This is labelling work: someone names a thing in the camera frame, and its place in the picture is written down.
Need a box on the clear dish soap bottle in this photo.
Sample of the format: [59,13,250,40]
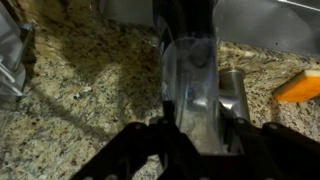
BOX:
[152,0,223,154]

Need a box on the grey dish drying rack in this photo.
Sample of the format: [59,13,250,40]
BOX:
[0,3,34,108]

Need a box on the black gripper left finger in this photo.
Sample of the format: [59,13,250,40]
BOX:
[69,116,201,180]

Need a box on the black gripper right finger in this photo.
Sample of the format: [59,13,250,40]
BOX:
[219,105,320,180]

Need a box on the stainless steel sink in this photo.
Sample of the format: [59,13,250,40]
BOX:
[97,0,320,59]

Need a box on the curved steel faucet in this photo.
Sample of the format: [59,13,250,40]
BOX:
[219,68,250,121]

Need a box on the orange yellow sponge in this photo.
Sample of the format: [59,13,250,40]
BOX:
[273,70,320,102]

